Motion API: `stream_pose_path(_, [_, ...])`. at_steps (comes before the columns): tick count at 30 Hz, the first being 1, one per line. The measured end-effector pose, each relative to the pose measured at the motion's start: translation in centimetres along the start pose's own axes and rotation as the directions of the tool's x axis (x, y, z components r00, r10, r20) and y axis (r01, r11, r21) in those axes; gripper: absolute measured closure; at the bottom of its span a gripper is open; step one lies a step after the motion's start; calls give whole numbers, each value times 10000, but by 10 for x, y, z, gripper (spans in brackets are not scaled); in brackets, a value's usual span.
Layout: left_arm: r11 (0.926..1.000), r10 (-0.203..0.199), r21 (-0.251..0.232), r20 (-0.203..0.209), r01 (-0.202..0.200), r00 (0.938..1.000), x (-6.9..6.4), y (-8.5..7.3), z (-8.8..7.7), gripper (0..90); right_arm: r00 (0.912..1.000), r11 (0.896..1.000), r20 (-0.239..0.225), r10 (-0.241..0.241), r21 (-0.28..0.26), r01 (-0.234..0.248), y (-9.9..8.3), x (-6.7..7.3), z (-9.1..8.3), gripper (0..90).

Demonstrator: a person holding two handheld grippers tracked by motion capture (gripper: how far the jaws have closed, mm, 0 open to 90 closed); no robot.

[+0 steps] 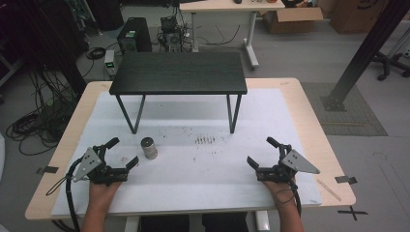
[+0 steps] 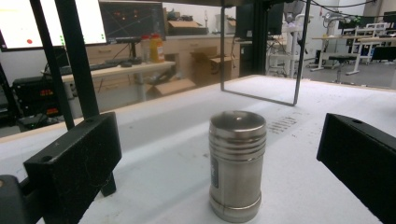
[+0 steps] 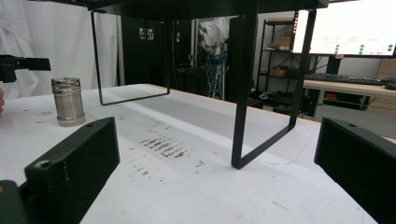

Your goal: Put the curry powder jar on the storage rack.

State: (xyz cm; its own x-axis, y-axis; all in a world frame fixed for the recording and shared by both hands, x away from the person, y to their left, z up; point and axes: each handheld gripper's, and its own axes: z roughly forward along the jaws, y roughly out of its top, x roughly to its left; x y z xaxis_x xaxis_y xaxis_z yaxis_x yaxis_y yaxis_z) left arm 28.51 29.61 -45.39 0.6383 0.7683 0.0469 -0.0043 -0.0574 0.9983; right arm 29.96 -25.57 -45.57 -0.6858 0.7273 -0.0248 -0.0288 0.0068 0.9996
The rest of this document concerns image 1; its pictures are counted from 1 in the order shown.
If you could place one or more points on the black tape strip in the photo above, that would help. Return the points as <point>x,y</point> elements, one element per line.
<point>345,179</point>
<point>48,169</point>

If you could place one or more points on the white desk with wooden top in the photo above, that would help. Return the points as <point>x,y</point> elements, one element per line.
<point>225,6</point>

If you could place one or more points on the grey floor mat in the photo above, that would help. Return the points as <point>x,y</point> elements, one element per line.
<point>354,119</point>

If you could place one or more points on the black raised shelf stand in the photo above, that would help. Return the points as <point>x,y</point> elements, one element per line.
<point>179,72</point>

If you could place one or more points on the person's legs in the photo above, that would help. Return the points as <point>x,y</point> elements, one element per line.
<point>167,224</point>

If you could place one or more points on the white table mat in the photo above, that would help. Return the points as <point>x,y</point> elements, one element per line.
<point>193,180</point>

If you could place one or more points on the silver metal can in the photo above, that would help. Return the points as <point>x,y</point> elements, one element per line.
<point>149,149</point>

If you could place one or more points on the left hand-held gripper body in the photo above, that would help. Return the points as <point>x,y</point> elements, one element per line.
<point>96,169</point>

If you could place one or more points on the black curtain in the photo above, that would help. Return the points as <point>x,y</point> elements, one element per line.
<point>38,38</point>

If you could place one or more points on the person's right hand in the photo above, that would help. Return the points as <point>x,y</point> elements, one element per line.
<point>283,193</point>

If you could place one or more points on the open cardboard box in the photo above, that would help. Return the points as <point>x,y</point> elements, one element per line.
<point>290,21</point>

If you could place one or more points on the thin wooden stick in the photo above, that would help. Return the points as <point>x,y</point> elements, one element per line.
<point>328,190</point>

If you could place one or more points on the grey bench power supply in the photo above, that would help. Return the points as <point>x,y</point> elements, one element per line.
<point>110,63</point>

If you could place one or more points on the large cardboard box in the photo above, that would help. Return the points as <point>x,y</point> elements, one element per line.
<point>354,16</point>

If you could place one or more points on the person's left hand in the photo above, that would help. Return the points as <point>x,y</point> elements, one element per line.
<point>100,195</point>

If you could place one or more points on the black tape cross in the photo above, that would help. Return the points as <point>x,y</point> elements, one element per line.
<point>353,212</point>

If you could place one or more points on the black metal frame post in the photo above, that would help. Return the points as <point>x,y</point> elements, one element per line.
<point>367,48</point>

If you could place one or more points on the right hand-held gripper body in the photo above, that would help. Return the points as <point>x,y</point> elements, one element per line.
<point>290,164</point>

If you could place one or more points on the black office chair base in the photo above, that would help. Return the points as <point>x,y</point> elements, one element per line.
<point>386,64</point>

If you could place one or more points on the black computer tower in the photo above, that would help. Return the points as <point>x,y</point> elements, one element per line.
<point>133,35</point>

